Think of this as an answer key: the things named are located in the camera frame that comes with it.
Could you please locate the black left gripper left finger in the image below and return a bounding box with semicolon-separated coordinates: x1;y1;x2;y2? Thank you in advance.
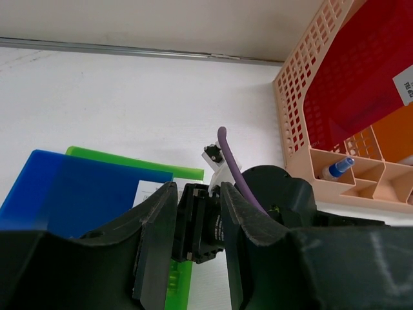
0;181;178;310

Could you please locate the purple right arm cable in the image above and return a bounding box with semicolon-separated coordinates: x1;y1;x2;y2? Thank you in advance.
217;126;270;216

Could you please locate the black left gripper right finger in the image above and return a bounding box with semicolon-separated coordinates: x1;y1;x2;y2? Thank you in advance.
221;183;412;309

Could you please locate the blue folder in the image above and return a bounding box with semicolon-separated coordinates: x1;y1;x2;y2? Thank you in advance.
1;150;172;238

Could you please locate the peach plastic file organizer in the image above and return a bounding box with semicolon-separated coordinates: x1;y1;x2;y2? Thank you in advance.
273;1;412;213

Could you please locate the blue cap glue bottle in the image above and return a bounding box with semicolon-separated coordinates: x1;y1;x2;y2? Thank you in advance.
319;156;355;181

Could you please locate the green folder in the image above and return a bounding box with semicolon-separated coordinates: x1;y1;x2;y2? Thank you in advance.
66;146;204;309

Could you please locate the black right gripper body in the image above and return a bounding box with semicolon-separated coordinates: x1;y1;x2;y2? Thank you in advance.
172;165;317;264

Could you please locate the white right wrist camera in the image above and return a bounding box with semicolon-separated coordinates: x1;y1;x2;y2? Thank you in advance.
201;141;236;197

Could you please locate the orange folder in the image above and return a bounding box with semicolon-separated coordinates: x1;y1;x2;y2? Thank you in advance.
347;105;412;166

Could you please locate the red folder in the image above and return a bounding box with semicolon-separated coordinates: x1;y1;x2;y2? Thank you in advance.
303;0;412;150

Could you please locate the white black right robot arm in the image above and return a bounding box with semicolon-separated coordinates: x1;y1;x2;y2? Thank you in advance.
172;165;384;264

